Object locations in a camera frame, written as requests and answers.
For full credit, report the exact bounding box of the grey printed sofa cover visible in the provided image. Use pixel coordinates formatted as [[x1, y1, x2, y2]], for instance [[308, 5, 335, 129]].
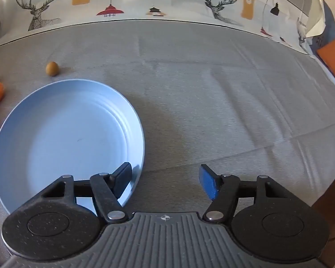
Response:
[[0, 0, 335, 260]]

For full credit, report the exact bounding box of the pale folded cloth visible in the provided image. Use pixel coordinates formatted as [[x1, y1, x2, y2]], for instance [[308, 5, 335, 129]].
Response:
[[307, 0, 335, 38]]

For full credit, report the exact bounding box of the blue plate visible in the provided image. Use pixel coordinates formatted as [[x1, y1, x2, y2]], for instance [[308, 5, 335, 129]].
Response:
[[0, 79, 146, 215]]

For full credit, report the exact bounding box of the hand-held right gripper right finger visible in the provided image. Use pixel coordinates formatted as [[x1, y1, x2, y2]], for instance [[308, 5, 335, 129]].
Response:
[[199, 164, 293, 224]]

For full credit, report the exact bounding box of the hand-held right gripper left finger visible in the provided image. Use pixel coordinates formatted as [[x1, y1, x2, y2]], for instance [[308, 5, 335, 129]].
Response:
[[39, 162, 133, 224]]

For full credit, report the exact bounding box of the brown longan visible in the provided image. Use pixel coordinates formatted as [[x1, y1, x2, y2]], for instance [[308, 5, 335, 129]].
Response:
[[46, 61, 60, 77]]

